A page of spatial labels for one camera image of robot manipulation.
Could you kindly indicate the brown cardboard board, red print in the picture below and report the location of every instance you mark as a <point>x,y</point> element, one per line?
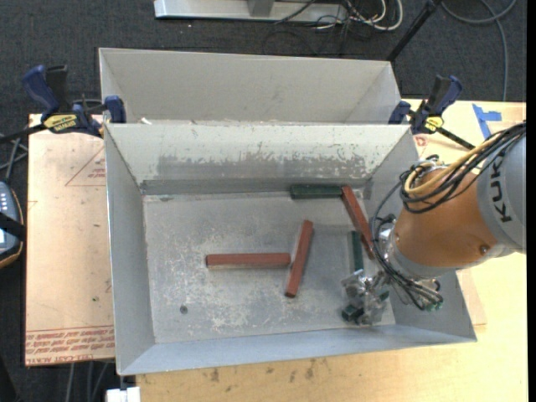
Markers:
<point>67,233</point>

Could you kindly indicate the grey metal bin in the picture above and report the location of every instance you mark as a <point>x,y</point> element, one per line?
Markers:
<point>234,300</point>

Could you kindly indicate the red-brown flat block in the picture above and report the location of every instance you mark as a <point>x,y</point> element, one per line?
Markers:
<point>356,214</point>
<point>300,258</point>
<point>248,260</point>

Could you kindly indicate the dark green flat block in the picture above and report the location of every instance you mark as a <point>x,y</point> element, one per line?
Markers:
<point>316,191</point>
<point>357,251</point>

